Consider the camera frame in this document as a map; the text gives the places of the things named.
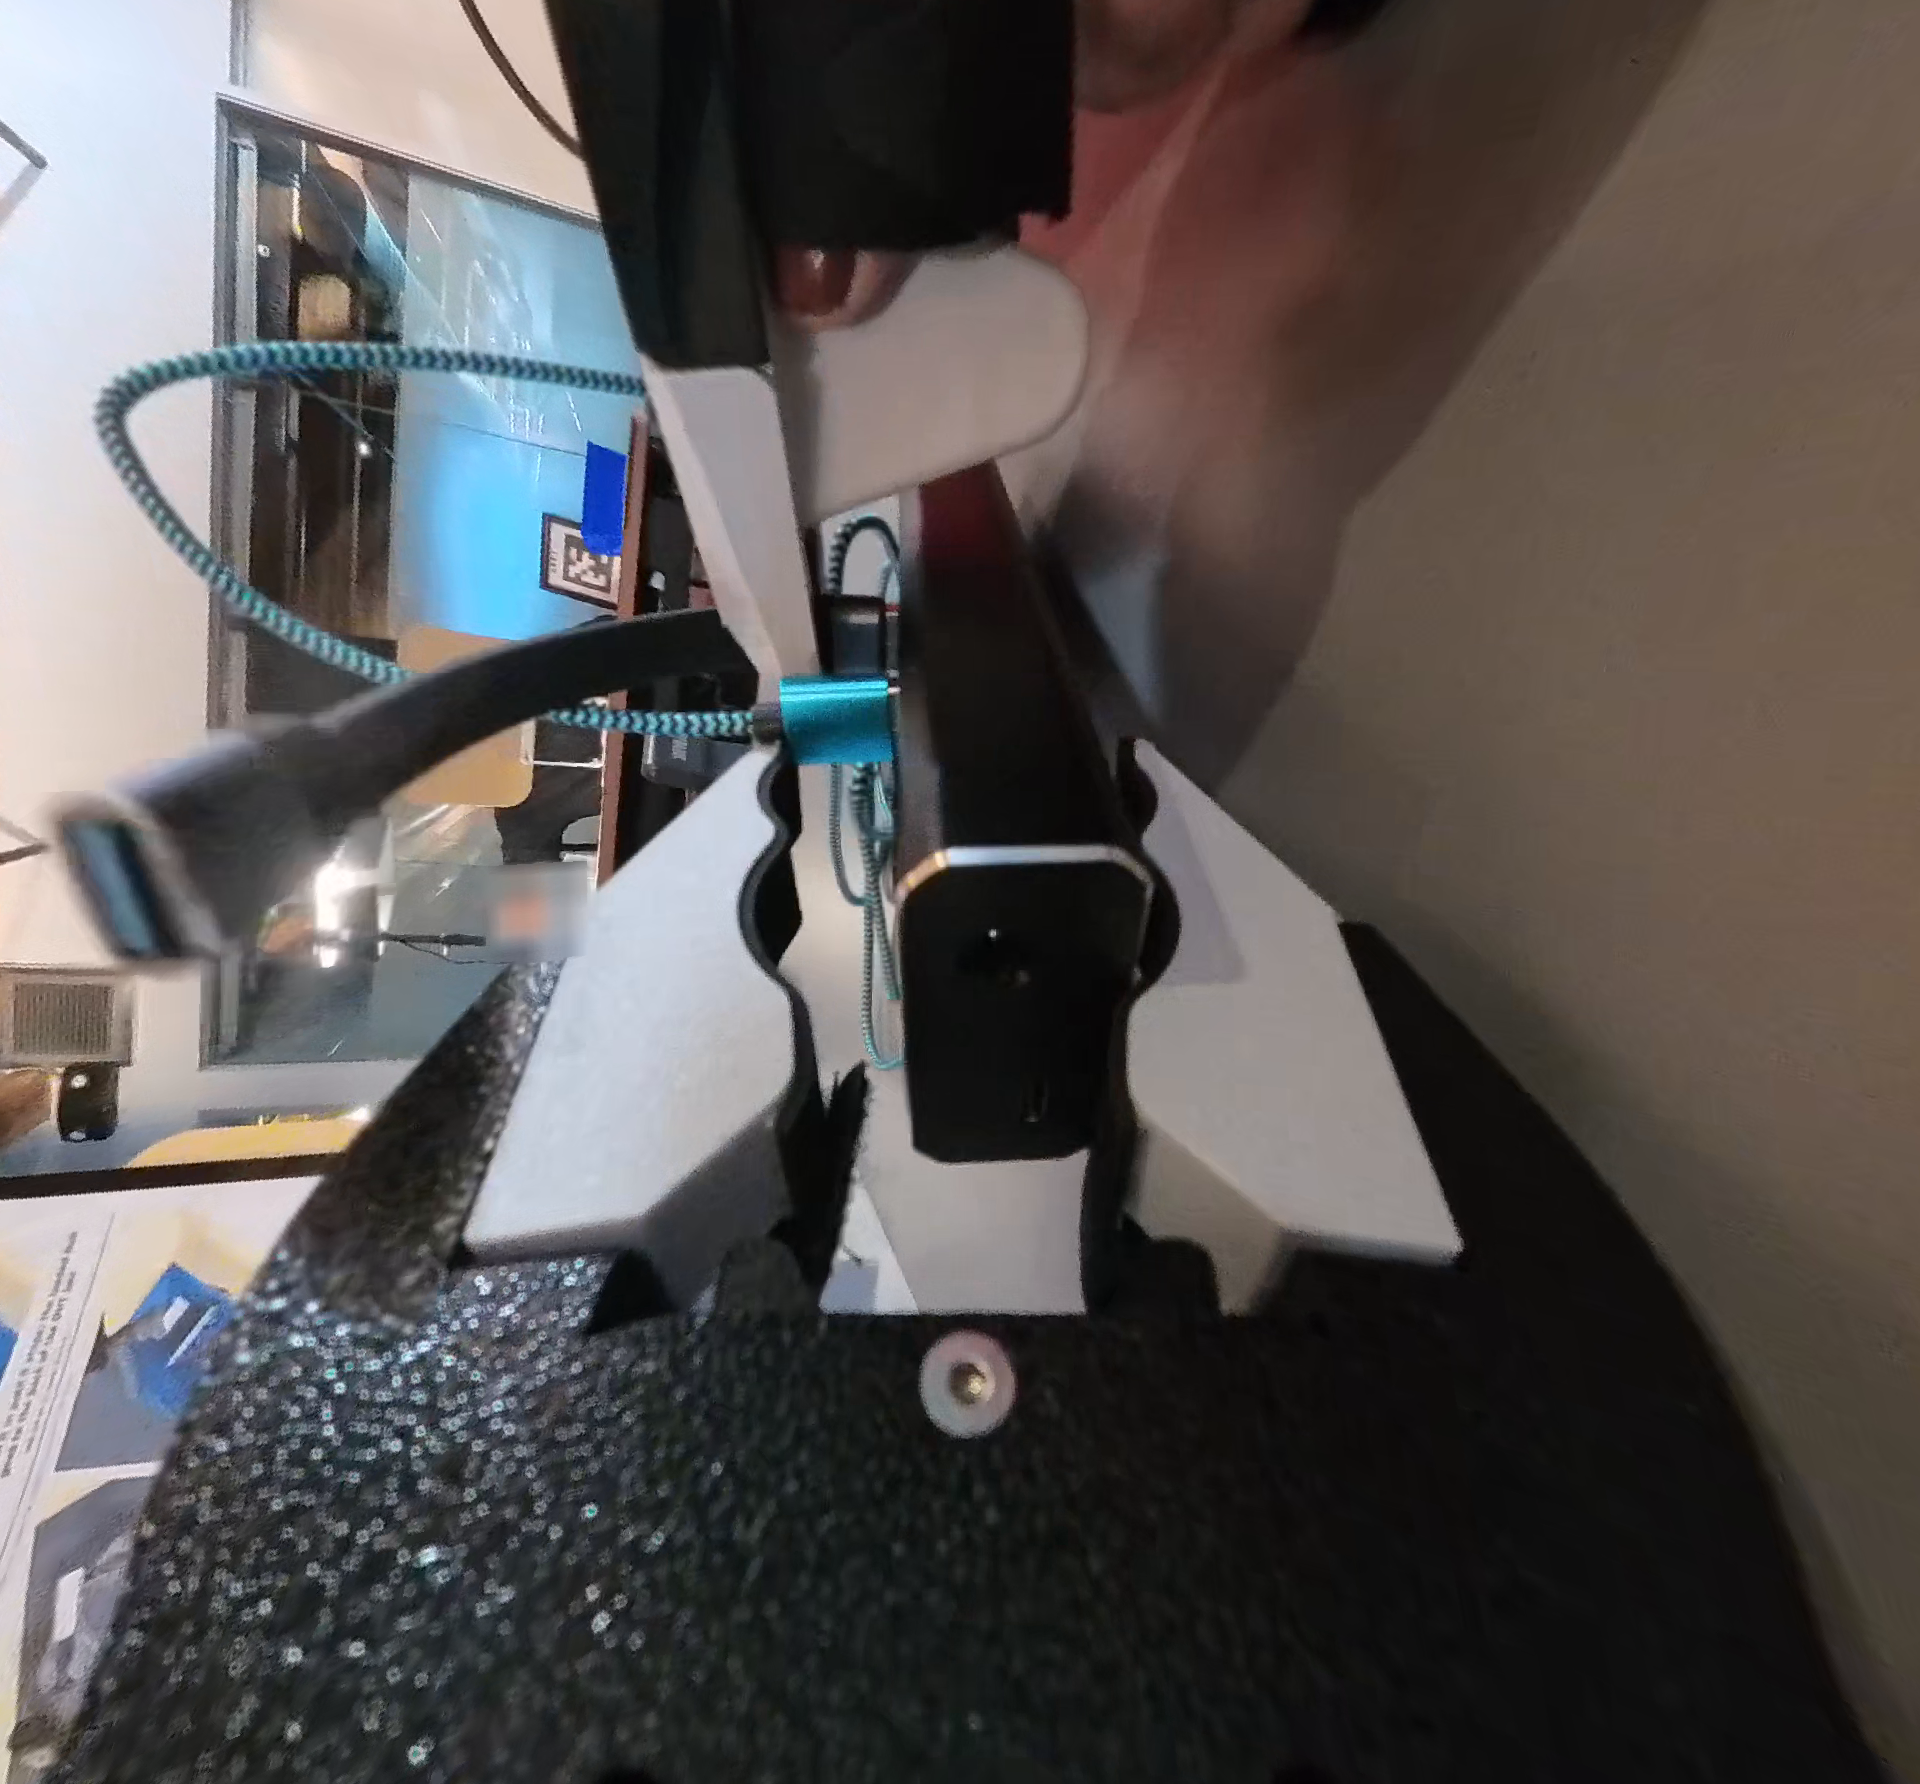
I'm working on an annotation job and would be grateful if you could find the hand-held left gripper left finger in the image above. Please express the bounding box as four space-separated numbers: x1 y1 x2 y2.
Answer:
461 751 873 1309

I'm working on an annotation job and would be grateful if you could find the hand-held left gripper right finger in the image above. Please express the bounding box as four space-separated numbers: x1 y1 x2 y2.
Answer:
1078 736 1468 1316

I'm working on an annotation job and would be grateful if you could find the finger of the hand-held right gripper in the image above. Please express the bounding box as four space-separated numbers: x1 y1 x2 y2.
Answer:
641 362 827 684

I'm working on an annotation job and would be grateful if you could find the teal braided usb cable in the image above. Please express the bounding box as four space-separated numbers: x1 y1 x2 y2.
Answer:
95 342 917 1078

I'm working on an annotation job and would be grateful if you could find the black usb cable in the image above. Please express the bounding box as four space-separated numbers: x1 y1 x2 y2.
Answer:
53 602 767 981

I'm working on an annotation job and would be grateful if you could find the black usb hub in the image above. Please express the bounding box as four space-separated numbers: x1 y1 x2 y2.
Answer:
891 459 1157 1165

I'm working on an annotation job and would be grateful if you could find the person's right hand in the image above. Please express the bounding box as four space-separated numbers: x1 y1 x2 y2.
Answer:
1037 0 1522 572

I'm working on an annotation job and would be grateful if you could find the blue tape strip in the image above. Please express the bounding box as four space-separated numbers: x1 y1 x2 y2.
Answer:
579 439 641 546

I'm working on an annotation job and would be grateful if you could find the square printed marker tag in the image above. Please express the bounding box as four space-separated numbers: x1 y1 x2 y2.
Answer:
542 511 625 602

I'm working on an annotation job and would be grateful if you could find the printed instruction sheet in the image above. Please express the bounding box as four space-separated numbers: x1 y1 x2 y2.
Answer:
0 1195 265 1681

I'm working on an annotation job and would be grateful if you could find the thin black hanging cable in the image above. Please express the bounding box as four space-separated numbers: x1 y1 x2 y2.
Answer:
401 0 592 162

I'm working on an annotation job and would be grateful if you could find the wall vent grille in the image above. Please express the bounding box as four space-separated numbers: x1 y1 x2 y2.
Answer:
0 960 135 1069

